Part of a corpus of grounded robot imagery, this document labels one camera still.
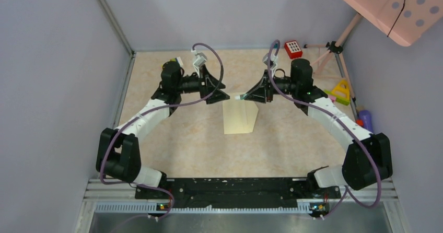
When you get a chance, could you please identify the purple flashlight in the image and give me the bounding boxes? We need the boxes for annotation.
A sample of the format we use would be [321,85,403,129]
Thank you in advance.
[356,110,374,133]

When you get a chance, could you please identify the red toy block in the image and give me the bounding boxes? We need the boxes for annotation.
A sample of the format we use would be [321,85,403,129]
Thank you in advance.
[284,40,303,60]

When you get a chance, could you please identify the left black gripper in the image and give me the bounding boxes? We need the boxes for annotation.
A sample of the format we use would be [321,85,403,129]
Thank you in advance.
[176,64,230,104]

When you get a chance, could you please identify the purple cable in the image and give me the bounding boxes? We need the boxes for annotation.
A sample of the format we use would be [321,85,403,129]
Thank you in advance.
[99,42,225,222]
[266,39,383,220]

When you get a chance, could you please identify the pink wooden tripod stand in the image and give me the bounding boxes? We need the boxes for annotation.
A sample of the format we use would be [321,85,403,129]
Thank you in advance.
[304,13,363,104]

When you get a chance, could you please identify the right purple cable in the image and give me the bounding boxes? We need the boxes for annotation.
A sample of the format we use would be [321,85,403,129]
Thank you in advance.
[266,39,383,220]

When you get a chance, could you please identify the pink dotted board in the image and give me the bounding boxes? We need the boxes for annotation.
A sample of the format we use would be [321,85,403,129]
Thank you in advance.
[343,0,442,47]

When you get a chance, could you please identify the pale yellow envelope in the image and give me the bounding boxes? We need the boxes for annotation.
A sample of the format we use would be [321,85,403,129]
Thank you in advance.
[222,100,259,135]

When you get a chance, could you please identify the green toy brick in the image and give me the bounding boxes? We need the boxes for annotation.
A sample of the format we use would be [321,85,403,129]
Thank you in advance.
[324,90,350,106]

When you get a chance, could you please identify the aluminium frame rail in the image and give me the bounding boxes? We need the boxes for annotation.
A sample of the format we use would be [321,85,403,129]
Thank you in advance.
[97,0,135,57]

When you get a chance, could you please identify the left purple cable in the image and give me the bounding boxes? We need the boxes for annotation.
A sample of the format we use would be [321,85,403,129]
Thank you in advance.
[99,42,225,222]

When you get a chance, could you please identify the yellow triangular toy block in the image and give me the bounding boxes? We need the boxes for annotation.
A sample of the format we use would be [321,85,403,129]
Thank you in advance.
[331,79,351,100]

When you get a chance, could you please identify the stacked colourful toy bricks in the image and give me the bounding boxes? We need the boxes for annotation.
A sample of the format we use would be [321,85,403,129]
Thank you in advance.
[170,56,184,66]

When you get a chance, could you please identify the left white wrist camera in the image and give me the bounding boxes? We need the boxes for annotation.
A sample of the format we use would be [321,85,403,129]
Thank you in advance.
[191,50,207,77]

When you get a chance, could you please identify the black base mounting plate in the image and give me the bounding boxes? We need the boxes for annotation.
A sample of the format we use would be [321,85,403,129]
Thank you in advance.
[135,177,341,209]

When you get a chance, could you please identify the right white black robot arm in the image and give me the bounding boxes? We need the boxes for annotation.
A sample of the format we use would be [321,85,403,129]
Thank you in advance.
[236,59,393,197]

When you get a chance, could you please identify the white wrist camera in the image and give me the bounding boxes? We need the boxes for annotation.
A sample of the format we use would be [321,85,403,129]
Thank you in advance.
[191,50,207,77]
[262,53,278,77]

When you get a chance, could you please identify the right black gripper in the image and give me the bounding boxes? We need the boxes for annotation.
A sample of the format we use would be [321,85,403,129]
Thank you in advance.
[245,70,298,103]

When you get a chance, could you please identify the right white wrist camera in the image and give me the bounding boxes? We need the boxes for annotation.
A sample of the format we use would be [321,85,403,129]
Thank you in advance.
[262,53,278,77]

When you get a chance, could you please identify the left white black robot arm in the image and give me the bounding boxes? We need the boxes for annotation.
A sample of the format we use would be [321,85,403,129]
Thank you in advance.
[96,59,230,198]

